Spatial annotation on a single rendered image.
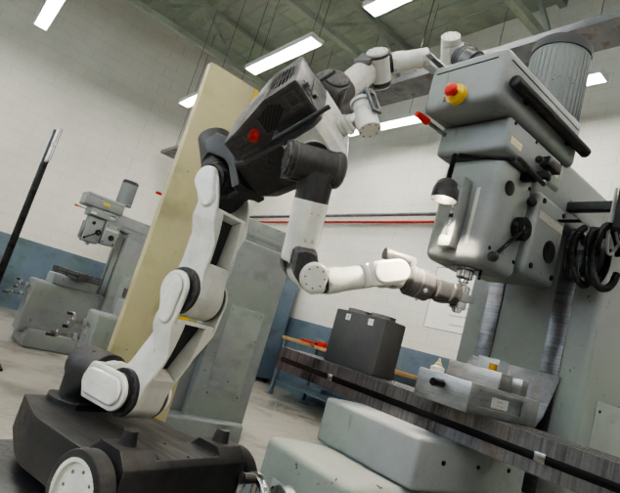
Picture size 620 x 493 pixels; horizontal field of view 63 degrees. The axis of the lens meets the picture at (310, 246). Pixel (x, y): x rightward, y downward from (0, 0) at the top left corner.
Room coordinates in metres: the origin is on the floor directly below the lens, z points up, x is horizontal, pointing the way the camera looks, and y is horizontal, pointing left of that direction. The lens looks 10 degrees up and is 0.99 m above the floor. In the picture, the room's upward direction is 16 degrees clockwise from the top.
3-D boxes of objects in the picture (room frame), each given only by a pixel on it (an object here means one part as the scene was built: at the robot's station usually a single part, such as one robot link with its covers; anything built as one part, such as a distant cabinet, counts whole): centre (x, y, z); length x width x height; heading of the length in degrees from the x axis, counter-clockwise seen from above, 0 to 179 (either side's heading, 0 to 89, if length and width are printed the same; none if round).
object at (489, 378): (1.30, -0.51, 1.02); 0.15 x 0.06 x 0.04; 39
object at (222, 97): (2.79, 0.67, 1.15); 0.52 x 0.40 x 2.30; 126
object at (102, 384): (1.64, 0.42, 0.68); 0.21 x 0.20 x 0.13; 55
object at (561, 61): (1.60, -0.66, 2.05); 0.20 x 0.20 x 0.32
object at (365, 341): (1.76, -0.28, 1.03); 0.22 x 0.12 x 0.20; 44
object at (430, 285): (1.43, -0.38, 1.22); 0.13 x 0.12 x 0.10; 15
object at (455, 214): (1.39, -0.38, 1.45); 0.04 x 0.04 x 0.21; 36
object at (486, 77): (1.46, -0.48, 1.81); 0.47 x 0.26 x 0.16; 126
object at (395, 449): (1.46, -0.46, 0.79); 0.50 x 0.35 x 0.12; 126
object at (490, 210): (1.46, -0.47, 1.47); 0.21 x 0.19 x 0.32; 36
